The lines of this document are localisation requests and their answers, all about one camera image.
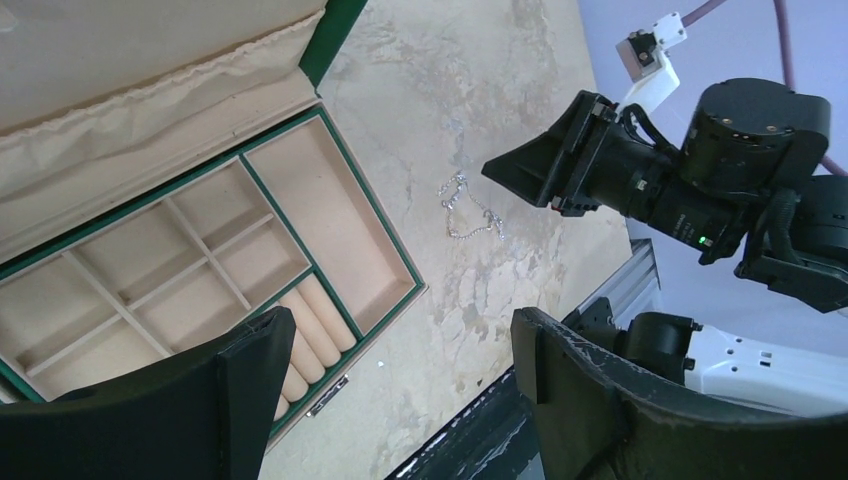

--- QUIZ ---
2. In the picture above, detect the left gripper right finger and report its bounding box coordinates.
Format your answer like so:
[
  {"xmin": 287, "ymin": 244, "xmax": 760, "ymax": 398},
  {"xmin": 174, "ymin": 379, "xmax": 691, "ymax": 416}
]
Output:
[{"xmin": 511, "ymin": 307, "xmax": 847, "ymax": 479}]

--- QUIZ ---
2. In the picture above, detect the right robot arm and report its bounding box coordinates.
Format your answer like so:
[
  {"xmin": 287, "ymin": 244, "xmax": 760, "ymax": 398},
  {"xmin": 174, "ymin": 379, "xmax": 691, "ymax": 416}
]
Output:
[{"xmin": 482, "ymin": 78, "xmax": 847, "ymax": 417}]

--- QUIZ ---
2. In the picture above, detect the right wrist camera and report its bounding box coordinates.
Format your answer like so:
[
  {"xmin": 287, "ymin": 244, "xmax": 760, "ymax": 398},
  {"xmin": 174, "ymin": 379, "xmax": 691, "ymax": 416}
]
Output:
[{"xmin": 616, "ymin": 12, "xmax": 687, "ymax": 114}]

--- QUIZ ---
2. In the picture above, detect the green jewelry box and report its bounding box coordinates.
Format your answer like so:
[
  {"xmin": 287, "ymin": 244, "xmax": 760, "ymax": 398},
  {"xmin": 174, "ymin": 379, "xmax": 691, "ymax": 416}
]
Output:
[{"xmin": 1, "ymin": 1, "xmax": 425, "ymax": 444}]

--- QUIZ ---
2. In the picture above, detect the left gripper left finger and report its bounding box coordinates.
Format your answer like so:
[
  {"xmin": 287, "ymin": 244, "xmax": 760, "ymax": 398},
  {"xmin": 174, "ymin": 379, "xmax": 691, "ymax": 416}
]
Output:
[{"xmin": 1, "ymin": 307, "xmax": 296, "ymax": 479}]

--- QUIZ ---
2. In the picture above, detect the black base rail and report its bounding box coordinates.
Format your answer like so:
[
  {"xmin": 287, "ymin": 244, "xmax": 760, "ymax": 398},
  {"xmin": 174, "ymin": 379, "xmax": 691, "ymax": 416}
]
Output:
[{"xmin": 384, "ymin": 238, "xmax": 664, "ymax": 480}]

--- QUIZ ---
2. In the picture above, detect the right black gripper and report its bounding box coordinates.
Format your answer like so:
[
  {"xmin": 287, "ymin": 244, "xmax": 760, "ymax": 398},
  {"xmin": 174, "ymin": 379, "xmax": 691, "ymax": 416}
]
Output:
[{"xmin": 481, "ymin": 90, "xmax": 683, "ymax": 222}]

